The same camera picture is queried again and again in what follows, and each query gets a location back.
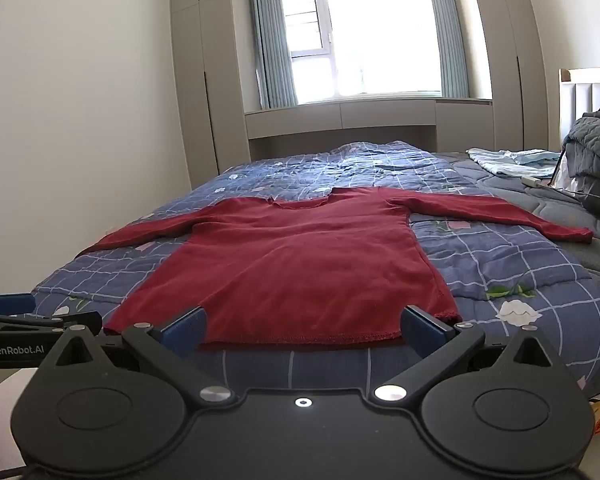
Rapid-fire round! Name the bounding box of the light blue patterned cloth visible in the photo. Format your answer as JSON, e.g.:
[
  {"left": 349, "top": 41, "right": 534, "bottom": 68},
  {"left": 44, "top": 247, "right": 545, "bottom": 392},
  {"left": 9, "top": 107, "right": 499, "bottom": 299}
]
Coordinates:
[{"left": 467, "top": 147, "right": 563, "bottom": 178}]

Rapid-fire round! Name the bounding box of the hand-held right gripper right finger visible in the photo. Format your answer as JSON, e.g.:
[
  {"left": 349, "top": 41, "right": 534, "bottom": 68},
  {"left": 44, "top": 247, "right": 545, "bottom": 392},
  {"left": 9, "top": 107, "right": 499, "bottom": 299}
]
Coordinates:
[{"left": 369, "top": 305, "right": 579, "bottom": 408}]

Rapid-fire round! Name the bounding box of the beige window bench cabinet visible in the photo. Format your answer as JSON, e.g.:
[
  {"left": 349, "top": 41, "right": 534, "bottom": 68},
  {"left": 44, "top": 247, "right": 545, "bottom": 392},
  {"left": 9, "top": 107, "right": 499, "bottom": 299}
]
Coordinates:
[{"left": 244, "top": 97, "right": 496, "bottom": 162}]

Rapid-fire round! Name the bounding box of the blue plaid floral blanket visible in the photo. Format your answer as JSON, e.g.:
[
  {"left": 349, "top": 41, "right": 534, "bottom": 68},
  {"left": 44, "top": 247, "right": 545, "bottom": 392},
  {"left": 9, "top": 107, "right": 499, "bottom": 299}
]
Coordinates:
[{"left": 32, "top": 140, "right": 600, "bottom": 401}]

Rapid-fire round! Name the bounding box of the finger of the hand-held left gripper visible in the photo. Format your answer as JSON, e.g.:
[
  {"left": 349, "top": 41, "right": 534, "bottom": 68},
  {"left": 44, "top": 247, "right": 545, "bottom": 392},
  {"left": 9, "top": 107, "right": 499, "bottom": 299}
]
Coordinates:
[
  {"left": 0, "top": 293, "right": 37, "bottom": 318},
  {"left": 0, "top": 310, "right": 104, "bottom": 334}
]

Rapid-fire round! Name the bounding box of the beige tall wardrobe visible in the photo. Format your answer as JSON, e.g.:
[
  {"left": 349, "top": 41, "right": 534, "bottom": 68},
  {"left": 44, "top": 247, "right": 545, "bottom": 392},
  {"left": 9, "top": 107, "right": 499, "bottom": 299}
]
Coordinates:
[
  {"left": 169, "top": 0, "right": 251, "bottom": 191},
  {"left": 465, "top": 0, "right": 551, "bottom": 153}
]

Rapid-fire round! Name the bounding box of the padded wooden headboard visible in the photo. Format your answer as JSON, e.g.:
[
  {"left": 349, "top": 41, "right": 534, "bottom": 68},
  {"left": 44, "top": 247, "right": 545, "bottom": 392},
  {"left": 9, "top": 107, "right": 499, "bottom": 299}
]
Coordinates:
[{"left": 557, "top": 66, "right": 600, "bottom": 151}]

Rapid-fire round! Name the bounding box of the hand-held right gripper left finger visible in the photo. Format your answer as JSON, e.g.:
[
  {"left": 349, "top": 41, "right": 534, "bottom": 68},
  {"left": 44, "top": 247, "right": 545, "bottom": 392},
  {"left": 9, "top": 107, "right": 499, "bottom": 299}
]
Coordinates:
[{"left": 40, "top": 305, "right": 237, "bottom": 409}]

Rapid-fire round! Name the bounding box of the red long-sleeved sweater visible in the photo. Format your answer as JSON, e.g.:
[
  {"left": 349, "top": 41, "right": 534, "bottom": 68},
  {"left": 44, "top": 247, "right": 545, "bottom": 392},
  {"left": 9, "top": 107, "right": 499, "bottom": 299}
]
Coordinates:
[{"left": 75, "top": 186, "right": 595, "bottom": 352}]

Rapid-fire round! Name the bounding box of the grey folded quilt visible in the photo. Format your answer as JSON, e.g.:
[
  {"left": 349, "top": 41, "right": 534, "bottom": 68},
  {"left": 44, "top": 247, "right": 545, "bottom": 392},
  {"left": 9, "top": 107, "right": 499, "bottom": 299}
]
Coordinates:
[{"left": 560, "top": 111, "right": 600, "bottom": 213}]

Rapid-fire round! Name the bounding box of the blue-grey curtain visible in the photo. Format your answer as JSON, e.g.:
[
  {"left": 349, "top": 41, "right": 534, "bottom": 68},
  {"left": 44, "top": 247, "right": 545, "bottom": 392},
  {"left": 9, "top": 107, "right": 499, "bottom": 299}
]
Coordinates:
[
  {"left": 245, "top": 0, "right": 299, "bottom": 109},
  {"left": 422, "top": 0, "right": 470, "bottom": 100}
]

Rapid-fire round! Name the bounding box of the white framed window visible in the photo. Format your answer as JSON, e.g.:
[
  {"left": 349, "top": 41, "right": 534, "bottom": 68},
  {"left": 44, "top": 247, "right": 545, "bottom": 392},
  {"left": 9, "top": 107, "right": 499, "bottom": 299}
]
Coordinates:
[{"left": 280, "top": 0, "right": 443, "bottom": 101}]

